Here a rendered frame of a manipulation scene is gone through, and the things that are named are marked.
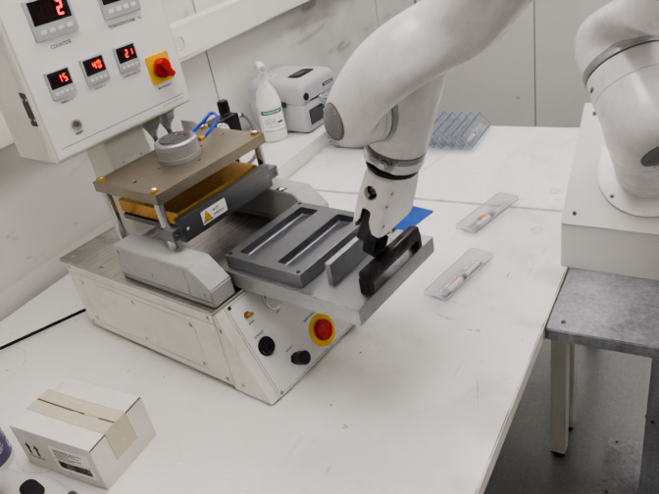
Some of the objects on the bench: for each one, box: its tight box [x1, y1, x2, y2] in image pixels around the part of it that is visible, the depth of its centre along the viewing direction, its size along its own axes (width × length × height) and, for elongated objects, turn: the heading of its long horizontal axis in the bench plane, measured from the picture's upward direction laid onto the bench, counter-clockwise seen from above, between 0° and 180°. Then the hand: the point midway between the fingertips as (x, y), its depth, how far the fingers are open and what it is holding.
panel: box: [224, 290, 354, 398], centre depth 118 cm, size 2×30×19 cm, turn 159°
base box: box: [65, 263, 279, 405], centre depth 133 cm, size 54×38×17 cm
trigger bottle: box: [254, 61, 288, 142], centre depth 204 cm, size 9×8×25 cm
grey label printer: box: [248, 66, 335, 132], centre depth 217 cm, size 25×20×17 cm
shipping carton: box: [9, 376, 156, 490], centre depth 107 cm, size 19×13×9 cm
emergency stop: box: [314, 319, 332, 340], centre depth 119 cm, size 2×4×4 cm, turn 159°
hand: (375, 243), depth 99 cm, fingers closed, pressing on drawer
